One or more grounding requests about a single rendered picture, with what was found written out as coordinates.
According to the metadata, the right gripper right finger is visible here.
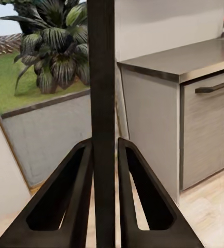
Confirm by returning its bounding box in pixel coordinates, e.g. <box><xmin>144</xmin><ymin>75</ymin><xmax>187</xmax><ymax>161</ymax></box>
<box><xmin>118</xmin><ymin>137</ymin><xmax>205</xmax><ymax>248</ymax></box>

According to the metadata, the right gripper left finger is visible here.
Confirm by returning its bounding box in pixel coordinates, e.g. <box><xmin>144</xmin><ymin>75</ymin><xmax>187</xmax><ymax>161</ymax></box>
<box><xmin>0</xmin><ymin>138</ymin><xmax>93</xmax><ymax>248</ymax></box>

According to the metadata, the poster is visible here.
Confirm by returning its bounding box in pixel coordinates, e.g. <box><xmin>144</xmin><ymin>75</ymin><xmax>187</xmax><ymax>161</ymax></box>
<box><xmin>87</xmin><ymin>0</ymin><xmax>115</xmax><ymax>248</ymax></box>

